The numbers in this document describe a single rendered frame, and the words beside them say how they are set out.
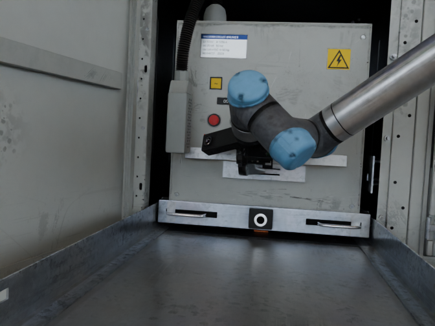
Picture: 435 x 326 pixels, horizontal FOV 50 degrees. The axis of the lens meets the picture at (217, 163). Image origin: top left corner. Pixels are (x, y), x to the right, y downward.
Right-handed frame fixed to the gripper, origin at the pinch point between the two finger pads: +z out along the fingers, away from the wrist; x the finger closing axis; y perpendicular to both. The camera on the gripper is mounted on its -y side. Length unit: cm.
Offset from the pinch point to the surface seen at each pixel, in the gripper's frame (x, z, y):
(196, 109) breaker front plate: 15.3, -2.8, -13.5
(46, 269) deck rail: -37, -41, -23
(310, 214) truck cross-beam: -7.0, 8.7, 17.1
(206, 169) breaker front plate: 1.9, 4.9, -10.2
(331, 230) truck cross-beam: -10.2, 10.6, 22.4
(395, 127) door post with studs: 11.1, -5.4, 35.5
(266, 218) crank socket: -9.6, 7.3, 6.2
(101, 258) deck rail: -30.3, -21.4, -22.7
